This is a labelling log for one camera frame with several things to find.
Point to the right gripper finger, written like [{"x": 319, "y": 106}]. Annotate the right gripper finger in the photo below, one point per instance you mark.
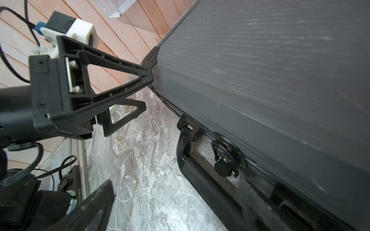
[{"x": 92, "y": 214}]

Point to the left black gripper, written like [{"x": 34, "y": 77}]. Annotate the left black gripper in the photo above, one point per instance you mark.
[{"x": 43, "y": 98}]

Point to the dark grey poker case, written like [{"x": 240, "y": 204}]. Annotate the dark grey poker case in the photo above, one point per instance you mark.
[{"x": 273, "y": 99}]

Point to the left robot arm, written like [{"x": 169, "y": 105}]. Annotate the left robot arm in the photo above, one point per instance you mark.
[{"x": 30, "y": 200}]

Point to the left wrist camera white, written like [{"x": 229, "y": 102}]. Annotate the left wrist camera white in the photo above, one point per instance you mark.
[{"x": 61, "y": 24}]

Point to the white mesh wall shelf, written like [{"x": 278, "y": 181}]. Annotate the white mesh wall shelf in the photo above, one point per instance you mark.
[{"x": 116, "y": 8}]

